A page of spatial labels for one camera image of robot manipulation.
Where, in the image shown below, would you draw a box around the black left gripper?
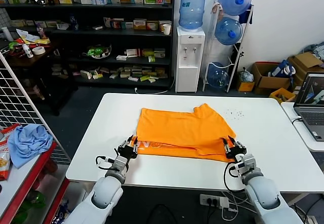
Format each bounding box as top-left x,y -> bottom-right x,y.
113,134 -> 139,161

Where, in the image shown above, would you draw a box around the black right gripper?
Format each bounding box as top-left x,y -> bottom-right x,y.
222,135 -> 248,161

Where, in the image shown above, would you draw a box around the orange t-shirt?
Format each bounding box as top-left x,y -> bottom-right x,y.
135,103 -> 237,163

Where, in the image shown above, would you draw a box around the striped clothes pile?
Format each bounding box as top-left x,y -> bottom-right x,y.
302,41 -> 324,60

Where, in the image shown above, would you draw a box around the large white table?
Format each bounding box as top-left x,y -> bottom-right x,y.
65,93 -> 320,209

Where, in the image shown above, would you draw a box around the white power strip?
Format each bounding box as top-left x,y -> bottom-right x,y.
199,194 -> 230,208

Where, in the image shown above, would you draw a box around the small yellow box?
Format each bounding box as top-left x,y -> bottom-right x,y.
236,81 -> 255,93

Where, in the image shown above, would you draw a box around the white metal jug rack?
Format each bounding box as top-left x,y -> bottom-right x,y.
201,0 -> 254,94

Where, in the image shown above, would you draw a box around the blue water jug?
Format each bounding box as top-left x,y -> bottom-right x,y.
215,17 -> 244,46
179,0 -> 207,31
218,0 -> 252,16
207,62 -> 230,89

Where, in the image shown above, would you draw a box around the yellow plastic crate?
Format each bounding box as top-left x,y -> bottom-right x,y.
269,87 -> 296,105

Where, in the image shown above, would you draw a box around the grey plastic bag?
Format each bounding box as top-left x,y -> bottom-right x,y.
239,68 -> 254,83

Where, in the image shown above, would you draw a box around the open cardboard box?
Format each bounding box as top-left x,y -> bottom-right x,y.
252,62 -> 292,95

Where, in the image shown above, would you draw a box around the small white side table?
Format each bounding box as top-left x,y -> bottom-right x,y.
280,102 -> 324,153

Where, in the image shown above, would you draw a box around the white water dispenser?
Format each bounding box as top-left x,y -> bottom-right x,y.
175,26 -> 206,93

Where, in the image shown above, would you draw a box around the grey laptop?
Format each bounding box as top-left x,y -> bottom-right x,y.
293,72 -> 324,143

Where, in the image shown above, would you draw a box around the green fruit bowl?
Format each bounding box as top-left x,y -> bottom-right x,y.
82,44 -> 112,60

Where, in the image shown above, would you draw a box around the blue patterned bag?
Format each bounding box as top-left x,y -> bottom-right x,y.
52,198 -> 76,222

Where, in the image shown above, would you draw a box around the black shelving unit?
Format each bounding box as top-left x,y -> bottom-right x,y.
0,0 -> 176,88

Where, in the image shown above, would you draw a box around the crumpled light blue cloth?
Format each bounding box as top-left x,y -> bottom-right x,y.
7,123 -> 54,169

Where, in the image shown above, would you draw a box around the green plastic bottle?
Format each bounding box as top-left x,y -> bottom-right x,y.
24,190 -> 48,211

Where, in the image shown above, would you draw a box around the closed brown cardboard box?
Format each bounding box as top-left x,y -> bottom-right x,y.
287,52 -> 324,88

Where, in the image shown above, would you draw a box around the orange yellow medicine box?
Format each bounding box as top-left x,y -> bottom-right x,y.
133,19 -> 147,30

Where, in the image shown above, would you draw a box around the red and white cart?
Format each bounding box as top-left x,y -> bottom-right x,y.
0,142 -> 71,224

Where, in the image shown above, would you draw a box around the red white snack bag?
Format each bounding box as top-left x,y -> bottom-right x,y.
0,124 -> 21,144

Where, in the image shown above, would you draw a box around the orange chips bag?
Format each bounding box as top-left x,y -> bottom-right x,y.
0,145 -> 12,182

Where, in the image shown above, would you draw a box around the dark wooden table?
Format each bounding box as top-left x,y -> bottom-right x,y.
0,38 -> 79,116

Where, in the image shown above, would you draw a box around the dark blue bottle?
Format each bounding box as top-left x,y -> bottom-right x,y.
69,16 -> 79,31

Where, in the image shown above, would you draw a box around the beige hanging pump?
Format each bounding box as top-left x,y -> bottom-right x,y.
212,3 -> 224,17

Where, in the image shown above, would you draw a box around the small white bottle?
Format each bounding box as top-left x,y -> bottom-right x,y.
22,44 -> 34,59

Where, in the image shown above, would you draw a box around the purple snack bottle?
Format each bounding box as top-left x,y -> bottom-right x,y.
36,24 -> 48,40

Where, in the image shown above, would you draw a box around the yellow white paper pile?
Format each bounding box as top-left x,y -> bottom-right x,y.
16,28 -> 51,45

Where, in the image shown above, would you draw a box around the white cylinder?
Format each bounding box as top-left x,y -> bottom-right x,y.
1,27 -> 13,42

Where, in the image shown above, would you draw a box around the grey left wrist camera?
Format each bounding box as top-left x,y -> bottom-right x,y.
111,156 -> 128,171

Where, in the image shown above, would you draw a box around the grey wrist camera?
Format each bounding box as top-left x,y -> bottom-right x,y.
234,153 -> 257,172
111,156 -> 128,171

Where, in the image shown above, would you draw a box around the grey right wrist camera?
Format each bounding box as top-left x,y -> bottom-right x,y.
234,153 -> 257,172

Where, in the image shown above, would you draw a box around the white floor cable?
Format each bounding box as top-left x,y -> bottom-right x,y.
134,77 -> 177,95

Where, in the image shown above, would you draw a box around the white charger cable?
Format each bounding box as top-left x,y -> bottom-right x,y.
221,207 -> 240,221

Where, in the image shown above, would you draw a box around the blue bag white handles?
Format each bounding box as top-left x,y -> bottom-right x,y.
268,60 -> 296,78

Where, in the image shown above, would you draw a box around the white wire grid panel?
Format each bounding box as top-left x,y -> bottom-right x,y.
0,51 -> 71,164

